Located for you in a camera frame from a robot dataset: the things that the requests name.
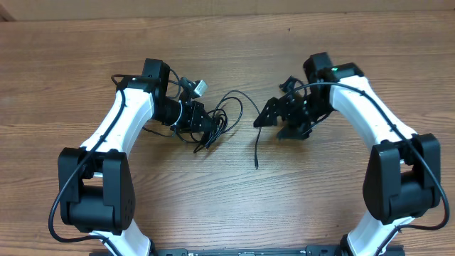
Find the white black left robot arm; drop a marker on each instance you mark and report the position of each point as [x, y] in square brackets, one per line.
[96, 199]

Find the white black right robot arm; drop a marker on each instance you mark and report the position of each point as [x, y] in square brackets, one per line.
[403, 177]

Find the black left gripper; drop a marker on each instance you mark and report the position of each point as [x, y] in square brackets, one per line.
[195, 111]

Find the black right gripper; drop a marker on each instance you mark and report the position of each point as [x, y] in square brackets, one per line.
[282, 104]

